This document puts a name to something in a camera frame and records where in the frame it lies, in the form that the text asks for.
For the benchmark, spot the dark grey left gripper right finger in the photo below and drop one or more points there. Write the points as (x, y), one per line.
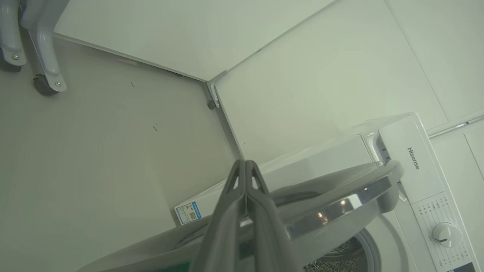
(268, 241)

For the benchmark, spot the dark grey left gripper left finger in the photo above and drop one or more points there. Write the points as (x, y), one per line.
(223, 234)

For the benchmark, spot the washing machine glass door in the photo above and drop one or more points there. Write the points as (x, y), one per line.
(332, 211)

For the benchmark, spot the white front-load washing machine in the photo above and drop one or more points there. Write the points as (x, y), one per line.
(412, 173)

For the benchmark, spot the blue energy label sticker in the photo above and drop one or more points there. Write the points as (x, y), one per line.
(188, 212)

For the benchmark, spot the grey panel corner foot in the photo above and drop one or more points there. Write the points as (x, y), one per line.
(212, 104)

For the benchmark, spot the white partition panel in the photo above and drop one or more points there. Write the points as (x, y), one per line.
(321, 83)
(181, 34)

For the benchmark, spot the white control knob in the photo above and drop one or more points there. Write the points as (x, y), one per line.
(447, 235)

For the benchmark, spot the metal frame leg with caster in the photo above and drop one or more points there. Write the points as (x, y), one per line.
(47, 49)
(9, 34)

